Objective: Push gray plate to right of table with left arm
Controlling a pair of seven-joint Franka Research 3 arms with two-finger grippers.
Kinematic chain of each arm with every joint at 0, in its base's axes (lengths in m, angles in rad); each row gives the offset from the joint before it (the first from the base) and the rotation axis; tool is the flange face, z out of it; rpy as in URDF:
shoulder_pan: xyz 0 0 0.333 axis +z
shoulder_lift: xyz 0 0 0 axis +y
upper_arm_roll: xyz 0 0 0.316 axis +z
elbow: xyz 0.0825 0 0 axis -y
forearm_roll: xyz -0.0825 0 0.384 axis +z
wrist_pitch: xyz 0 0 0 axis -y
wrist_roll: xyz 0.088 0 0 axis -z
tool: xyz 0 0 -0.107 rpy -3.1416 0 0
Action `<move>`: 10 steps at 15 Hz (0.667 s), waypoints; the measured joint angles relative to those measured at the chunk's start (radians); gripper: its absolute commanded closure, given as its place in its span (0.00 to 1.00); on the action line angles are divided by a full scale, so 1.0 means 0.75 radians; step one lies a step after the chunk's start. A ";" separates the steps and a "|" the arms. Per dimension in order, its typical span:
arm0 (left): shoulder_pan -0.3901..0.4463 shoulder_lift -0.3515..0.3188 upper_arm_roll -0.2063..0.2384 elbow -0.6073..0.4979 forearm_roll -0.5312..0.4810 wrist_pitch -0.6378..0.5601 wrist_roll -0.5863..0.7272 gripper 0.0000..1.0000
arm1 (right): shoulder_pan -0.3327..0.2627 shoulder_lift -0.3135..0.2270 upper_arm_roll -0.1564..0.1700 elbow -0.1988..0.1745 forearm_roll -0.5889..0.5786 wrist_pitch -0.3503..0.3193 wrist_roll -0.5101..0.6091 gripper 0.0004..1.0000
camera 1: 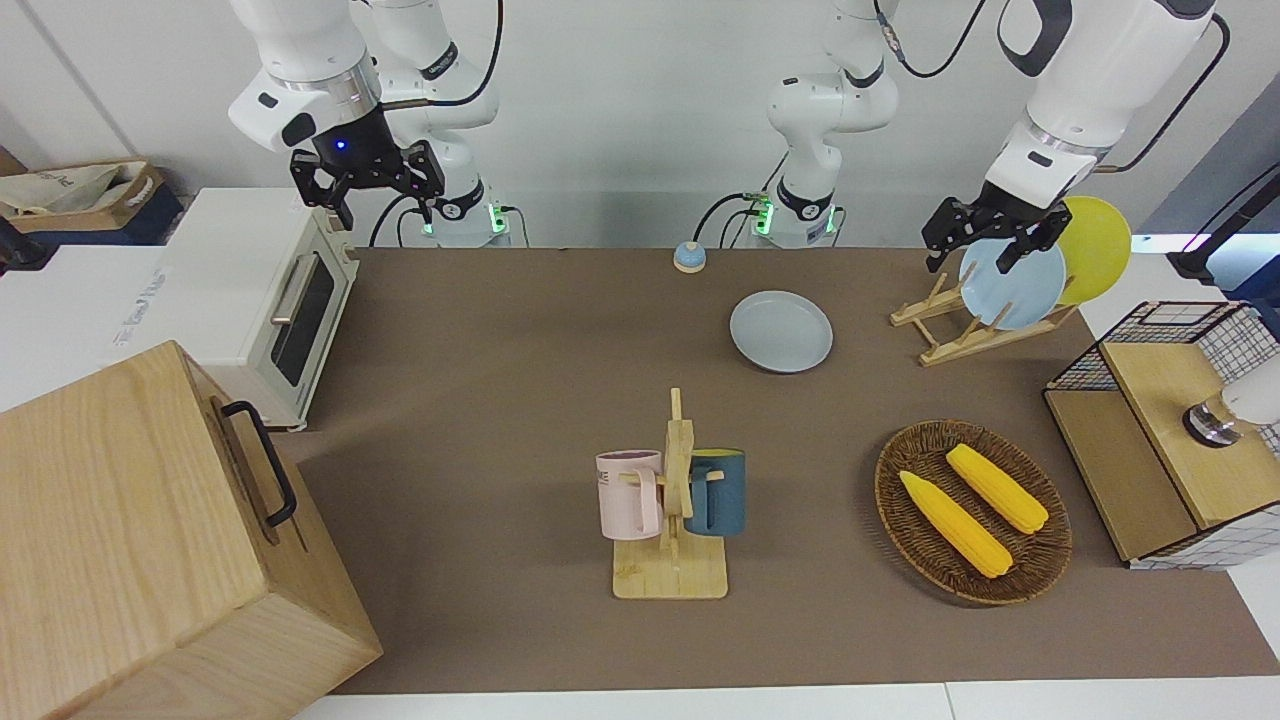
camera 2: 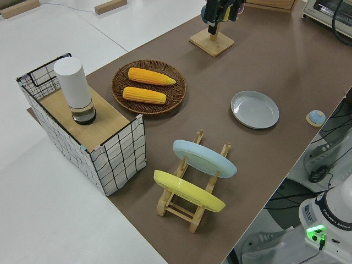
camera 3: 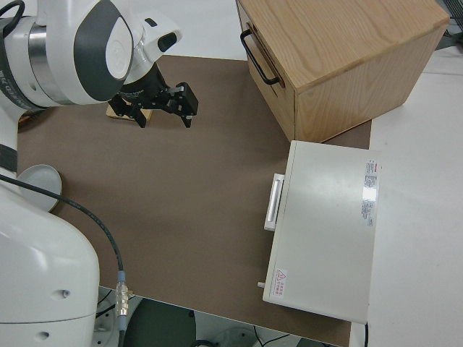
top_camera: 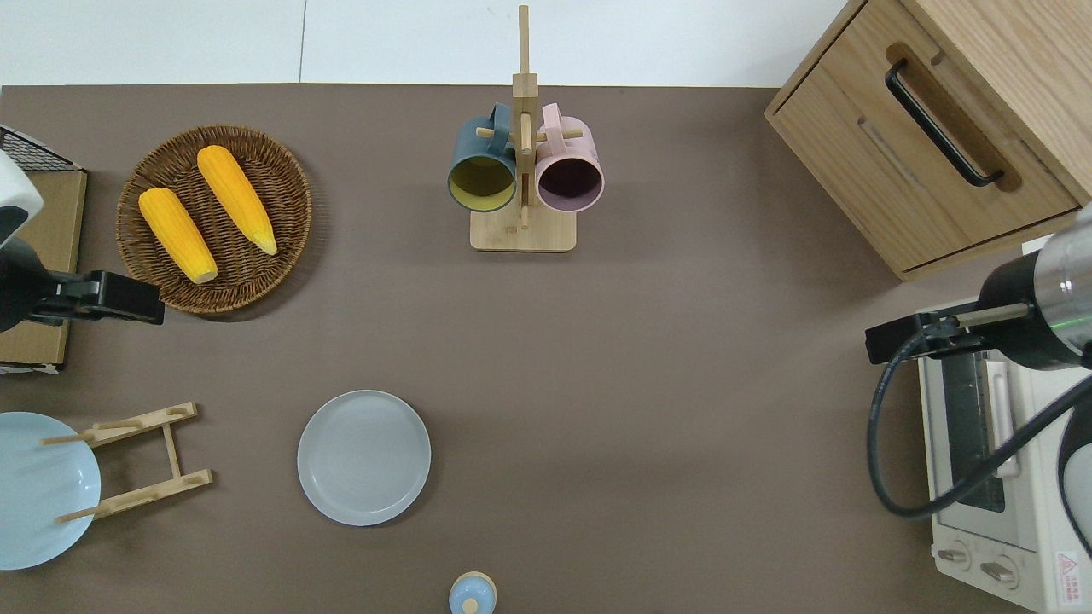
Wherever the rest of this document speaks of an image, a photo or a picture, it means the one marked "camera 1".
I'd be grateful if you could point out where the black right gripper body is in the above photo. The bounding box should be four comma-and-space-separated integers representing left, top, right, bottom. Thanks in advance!
289, 104, 447, 208

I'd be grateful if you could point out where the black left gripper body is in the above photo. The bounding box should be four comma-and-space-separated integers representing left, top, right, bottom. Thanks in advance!
921, 184, 1074, 263

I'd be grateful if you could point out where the gray plate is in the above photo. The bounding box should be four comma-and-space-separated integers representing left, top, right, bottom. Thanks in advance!
729, 290, 834, 374

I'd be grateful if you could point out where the light blue plate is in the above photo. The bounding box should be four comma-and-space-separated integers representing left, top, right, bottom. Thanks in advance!
958, 237, 1068, 332

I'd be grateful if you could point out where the wooden plate rack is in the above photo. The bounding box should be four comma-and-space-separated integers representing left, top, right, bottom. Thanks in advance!
890, 272, 1079, 368

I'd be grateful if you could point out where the yellow plate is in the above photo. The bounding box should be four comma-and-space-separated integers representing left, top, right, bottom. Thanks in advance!
1055, 196, 1133, 307

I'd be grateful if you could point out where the white toaster oven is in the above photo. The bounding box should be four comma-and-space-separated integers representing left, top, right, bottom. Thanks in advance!
100, 187, 361, 433

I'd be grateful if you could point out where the dark blue bin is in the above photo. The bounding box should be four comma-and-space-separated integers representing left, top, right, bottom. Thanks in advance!
20, 185, 186, 247

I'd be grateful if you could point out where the brown table mat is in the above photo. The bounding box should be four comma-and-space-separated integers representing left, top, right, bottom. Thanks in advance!
270, 245, 1280, 696

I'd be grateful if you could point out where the cardboard box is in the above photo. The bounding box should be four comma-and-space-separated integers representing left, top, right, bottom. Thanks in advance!
0, 158, 166, 234

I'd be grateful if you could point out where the yellow corn cob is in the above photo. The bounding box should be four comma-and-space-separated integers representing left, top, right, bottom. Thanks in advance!
946, 444, 1050, 535
898, 470, 1014, 579

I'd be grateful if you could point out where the brown wicker basket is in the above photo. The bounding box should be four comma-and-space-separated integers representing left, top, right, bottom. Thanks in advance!
875, 420, 1073, 606

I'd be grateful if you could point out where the dark blue mug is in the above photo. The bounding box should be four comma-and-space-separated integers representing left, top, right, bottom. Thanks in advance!
684, 448, 747, 538

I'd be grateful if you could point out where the pink mug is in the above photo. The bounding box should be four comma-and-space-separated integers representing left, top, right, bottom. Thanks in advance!
596, 450, 664, 541

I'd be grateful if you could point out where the wooden mug stand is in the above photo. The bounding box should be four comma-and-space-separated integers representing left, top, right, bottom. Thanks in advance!
612, 388, 729, 601

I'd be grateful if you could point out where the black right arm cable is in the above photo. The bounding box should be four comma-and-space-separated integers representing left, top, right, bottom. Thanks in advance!
380, 0, 504, 108

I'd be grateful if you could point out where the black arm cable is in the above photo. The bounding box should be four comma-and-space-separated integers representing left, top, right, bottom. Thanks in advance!
380, 0, 504, 108
1095, 14, 1230, 174

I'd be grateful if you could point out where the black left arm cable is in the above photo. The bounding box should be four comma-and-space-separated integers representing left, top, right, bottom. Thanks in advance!
1095, 14, 1230, 174

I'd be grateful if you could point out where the wire and wood shelf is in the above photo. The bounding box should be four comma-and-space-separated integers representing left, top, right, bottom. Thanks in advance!
1042, 300, 1280, 571

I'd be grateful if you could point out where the white cylinder with metal ring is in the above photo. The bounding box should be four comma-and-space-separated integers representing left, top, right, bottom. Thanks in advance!
1183, 355, 1280, 448

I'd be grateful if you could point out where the wooden box with black handle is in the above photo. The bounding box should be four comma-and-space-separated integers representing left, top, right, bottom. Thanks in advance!
0, 340, 384, 720

